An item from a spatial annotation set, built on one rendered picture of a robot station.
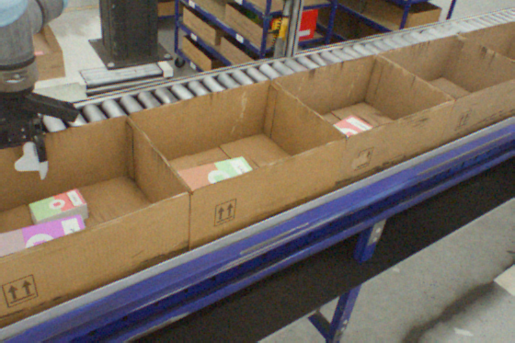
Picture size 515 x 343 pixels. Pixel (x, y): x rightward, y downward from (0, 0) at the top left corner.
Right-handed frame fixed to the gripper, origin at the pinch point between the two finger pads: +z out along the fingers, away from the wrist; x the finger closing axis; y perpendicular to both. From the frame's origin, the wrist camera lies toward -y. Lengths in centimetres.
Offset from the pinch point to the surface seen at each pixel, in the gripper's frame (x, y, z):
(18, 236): 16.0, 8.9, 2.2
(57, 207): 8.8, 0.0, 4.7
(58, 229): 17.5, 2.2, 2.2
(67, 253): 29.0, 3.6, -3.3
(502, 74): 20, -136, -2
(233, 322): 33, -30, 36
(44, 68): -76, -20, 18
